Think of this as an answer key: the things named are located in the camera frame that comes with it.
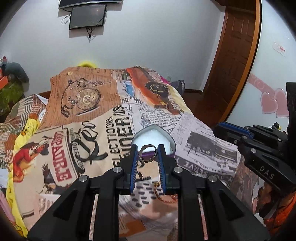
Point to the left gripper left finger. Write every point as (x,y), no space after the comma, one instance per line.
(133,173)

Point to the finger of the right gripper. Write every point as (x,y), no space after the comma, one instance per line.
(262,133)
(231,133)

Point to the orange box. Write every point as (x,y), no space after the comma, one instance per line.
(3,82)

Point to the dark green plush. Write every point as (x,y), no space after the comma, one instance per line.
(16,70)

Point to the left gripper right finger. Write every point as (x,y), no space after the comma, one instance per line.
(162,173)

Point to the green cloth covered stand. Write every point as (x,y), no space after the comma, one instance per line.
(10,95)

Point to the small black wall monitor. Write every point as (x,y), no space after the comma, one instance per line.
(88,16)

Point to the large wall television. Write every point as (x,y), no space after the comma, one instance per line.
(71,3)

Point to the dark bag on floor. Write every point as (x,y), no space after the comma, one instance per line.
(179,85)

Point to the white wall switch sticker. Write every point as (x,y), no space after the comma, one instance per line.
(279,48)

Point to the yellow cloth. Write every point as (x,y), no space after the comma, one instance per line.
(16,174)

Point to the yellow round object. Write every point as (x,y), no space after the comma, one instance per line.
(87,64)

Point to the brown wooden door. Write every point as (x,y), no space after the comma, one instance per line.
(233,60)

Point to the newspaper print bedspread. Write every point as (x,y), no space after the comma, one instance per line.
(88,124)

